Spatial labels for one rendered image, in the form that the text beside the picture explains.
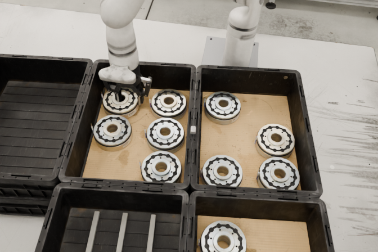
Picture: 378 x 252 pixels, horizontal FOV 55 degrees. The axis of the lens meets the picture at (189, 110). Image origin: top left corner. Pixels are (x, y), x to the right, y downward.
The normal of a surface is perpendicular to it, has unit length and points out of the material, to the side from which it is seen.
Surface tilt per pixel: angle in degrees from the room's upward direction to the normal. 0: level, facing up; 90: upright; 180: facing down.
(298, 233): 0
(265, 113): 0
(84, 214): 0
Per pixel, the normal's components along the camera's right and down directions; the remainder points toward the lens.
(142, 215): 0.03, -0.62
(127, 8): 0.39, 0.59
